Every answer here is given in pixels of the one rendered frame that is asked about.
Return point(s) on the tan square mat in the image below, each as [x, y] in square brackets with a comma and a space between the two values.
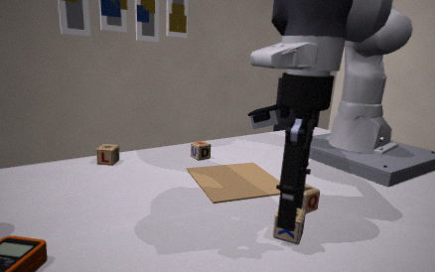
[234, 182]

